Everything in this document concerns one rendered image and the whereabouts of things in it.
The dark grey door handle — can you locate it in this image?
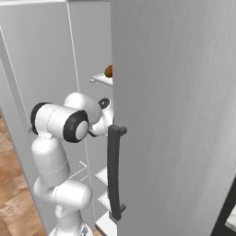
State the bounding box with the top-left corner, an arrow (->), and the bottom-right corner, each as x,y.
106,124 -> 128,221

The white freezer rack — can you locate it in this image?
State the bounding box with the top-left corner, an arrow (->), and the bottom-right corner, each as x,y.
97,192 -> 112,213
94,166 -> 109,187
94,211 -> 118,236
89,72 -> 113,87

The grey fridge body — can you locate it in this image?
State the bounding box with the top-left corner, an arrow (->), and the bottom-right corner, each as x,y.
0,0 -> 113,236

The grey freezer door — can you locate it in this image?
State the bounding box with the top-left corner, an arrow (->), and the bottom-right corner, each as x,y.
110,0 -> 236,236

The black appliance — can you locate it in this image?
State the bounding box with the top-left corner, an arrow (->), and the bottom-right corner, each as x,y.
209,175 -> 236,236

